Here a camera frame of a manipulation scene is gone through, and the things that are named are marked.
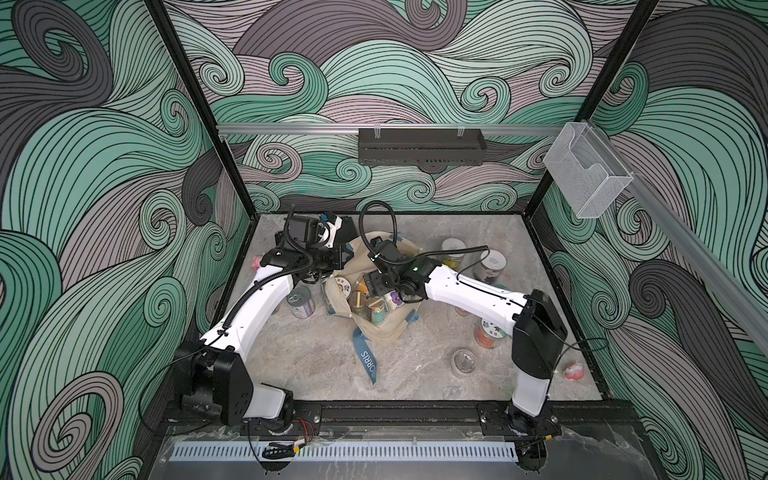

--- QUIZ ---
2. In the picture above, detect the purple flower label jar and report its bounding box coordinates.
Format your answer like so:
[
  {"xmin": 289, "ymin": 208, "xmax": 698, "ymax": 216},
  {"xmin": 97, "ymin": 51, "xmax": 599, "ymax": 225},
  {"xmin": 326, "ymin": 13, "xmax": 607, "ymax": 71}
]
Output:
[{"xmin": 383, "ymin": 290, "xmax": 405, "ymax": 312}]

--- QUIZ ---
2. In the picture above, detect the cream canvas tote bag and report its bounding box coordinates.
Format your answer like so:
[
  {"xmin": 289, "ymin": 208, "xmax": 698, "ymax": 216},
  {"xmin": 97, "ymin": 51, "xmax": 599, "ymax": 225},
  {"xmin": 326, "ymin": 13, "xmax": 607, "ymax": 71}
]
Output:
[{"xmin": 320, "ymin": 230, "xmax": 424, "ymax": 385}]

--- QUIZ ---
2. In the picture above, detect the purple yellow label seed can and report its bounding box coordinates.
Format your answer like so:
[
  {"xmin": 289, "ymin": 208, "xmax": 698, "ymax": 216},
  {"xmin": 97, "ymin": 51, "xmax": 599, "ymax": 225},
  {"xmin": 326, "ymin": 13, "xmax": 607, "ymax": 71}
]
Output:
[{"xmin": 286, "ymin": 285, "xmax": 316, "ymax": 319}]

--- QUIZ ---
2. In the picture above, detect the clear small seed jar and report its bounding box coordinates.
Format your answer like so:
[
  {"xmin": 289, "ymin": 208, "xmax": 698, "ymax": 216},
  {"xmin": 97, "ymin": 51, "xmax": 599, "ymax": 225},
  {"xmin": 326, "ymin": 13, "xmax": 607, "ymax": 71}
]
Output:
[{"xmin": 450, "ymin": 348, "xmax": 477, "ymax": 379}]

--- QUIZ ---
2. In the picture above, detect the green lid seed jar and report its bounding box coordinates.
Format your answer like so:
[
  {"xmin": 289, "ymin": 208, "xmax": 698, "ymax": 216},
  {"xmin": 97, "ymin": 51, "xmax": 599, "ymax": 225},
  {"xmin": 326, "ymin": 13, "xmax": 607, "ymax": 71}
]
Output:
[{"xmin": 474, "ymin": 319, "xmax": 508, "ymax": 350}]

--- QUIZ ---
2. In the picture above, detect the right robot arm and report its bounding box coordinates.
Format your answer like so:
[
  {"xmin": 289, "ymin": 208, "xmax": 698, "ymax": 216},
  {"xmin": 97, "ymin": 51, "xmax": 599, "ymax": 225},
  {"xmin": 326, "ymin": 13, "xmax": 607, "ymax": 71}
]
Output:
[{"xmin": 358, "ymin": 200, "xmax": 607, "ymax": 420}]

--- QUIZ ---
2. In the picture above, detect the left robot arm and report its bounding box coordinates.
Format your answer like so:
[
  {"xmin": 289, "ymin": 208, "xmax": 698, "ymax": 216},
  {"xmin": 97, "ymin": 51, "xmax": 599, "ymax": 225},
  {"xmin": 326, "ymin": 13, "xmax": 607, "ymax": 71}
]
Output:
[{"xmin": 159, "ymin": 212, "xmax": 357, "ymax": 426}]

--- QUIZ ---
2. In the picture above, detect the white lid flower jar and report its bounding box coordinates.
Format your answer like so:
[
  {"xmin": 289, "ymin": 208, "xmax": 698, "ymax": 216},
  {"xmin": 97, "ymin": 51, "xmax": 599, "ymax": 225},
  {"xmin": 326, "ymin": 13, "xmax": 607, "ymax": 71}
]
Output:
[{"xmin": 335, "ymin": 276, "xmax": 352, "ymax": 298}]

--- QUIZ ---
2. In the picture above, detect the black ribbed hard case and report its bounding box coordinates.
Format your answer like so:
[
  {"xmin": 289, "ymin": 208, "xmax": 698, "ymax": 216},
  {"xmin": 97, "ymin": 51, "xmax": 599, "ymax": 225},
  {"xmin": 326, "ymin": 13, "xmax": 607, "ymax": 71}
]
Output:
[{"xmin": 333, "ymin": 216, "xmax": 359, "ymax": 243}]

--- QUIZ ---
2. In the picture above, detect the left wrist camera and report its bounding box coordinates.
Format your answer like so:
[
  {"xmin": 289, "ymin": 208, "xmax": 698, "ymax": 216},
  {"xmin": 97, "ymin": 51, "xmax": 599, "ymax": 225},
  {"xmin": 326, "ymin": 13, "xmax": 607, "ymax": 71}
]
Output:
[{"xmin": 318, "ymin": 213, "xmax": 343, "ymax": 248}]

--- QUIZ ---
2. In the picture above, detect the black wall shelf tray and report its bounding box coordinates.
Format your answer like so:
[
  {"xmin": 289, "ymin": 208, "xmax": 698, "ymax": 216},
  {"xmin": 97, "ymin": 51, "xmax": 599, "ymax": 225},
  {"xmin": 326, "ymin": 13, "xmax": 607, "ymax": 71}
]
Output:
[{"xmin": 357, "ymin": 127, "xmax": 488, "ymax": 168}]

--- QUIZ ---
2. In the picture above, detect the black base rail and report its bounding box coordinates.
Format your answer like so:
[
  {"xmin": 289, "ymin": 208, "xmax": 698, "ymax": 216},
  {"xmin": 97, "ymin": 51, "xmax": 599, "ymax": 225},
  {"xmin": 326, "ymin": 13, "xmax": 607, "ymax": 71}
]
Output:
[{"xmin": 161, "ymin": 400, "xmax": 642, "ymax": 442}]

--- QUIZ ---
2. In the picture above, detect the white mesh wall basket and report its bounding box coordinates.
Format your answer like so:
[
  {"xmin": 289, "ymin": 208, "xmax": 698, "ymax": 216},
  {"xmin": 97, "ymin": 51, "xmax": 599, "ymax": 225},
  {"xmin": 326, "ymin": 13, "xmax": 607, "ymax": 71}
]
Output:
[{"xmin": 544, "ymin": 121, "xmax": 633, "ymax": 219}]

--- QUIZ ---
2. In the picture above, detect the white slotted cable duct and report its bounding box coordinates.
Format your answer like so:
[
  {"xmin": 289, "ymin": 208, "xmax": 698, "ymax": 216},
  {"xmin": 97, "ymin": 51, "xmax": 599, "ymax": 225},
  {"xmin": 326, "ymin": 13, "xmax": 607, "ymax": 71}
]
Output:
[{"xmin": 169, "ymin": 440, "xmax": 518, "ymax": 463}]

